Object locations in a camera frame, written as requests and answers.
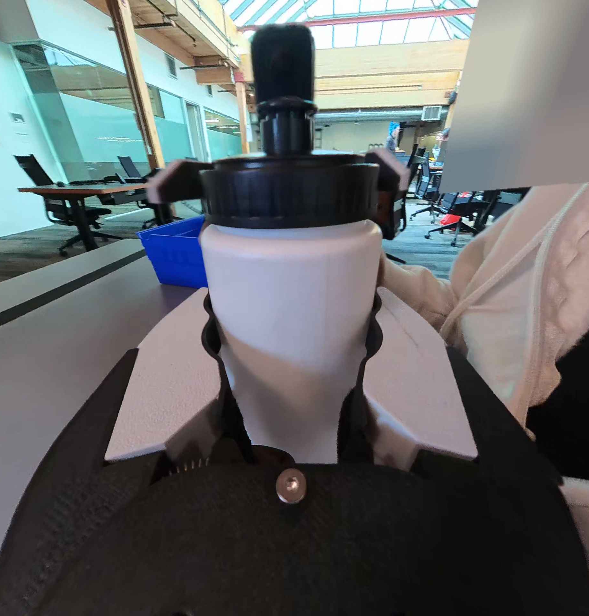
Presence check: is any black office chair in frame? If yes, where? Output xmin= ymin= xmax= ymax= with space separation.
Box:
xmin=117 ymin=155 xmax=173 ymax=230
xmin=424 ymin=190 xmax=489 ymax=247
xmin=409 ymin=144 xmax=445 ymax=223
xmin=13 ymin=154 xmax=113 ymax=257

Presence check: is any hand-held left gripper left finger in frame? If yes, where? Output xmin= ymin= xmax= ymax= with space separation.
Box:
xmin=104 ymin=291 xmax=230 ymax=464

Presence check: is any dark cloth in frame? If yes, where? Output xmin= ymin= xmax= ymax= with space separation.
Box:
xmin=524 ymin=318 xmax=589 ymax=480

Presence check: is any person's right forearm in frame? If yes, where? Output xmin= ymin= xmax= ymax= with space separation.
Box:
xmin=378 ymin=250 xmax=469 ymax=334

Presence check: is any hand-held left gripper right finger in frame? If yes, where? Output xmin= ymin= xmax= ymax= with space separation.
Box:
xmin=362 ymin=287 xmax=479 ymax=471

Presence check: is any wooden top office desk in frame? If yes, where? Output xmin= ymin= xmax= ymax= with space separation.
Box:
xmin=17 ymin=182 xmax=149 ymax=252

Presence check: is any white plastic bottle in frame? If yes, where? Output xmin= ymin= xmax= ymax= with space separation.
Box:
xmin=199 ymin=219 xmax=385 ymax=465

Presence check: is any black ribbed bottle lid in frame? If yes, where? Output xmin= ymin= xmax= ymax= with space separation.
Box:
xmin=200 ymin=96 xmax=382 ymax=230

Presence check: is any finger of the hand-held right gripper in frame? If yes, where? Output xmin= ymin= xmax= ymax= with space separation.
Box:
xmin=146 ymin=159 xmax=214 ymax=205
xmin=363 ymin=147 xmax=411 ymax=241

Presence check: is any blue plastic bin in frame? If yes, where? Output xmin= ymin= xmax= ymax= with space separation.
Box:
xmin=136 ymin=216 xmax=209 ymax=288

